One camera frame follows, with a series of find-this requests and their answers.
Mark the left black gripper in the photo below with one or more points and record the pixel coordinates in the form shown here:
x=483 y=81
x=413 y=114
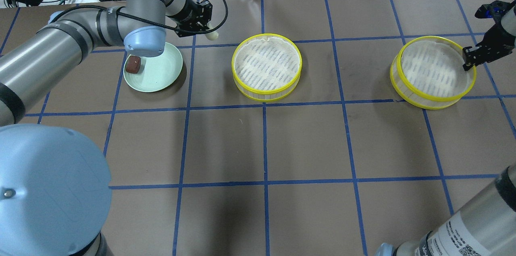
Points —
x=186 y=13

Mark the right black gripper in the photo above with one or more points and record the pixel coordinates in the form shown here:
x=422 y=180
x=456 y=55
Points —
x=500 y=36

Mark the white bun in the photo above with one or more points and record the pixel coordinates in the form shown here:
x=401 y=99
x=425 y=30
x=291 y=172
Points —
x=212 y=36

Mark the yellow steamer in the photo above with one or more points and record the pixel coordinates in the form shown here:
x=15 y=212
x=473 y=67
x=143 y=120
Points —
x=428 y=73
x=266 y=67

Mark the brown bun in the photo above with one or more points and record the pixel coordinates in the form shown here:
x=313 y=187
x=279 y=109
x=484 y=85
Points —
x=133 y=64

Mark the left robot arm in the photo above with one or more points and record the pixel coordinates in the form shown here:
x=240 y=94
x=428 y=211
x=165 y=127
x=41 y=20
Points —
x=55 y=177

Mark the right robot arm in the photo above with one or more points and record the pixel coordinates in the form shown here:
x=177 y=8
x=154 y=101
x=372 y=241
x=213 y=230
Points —
x=484 y=226

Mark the green plate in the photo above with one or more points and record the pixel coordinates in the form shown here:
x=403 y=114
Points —
x=156 y=73

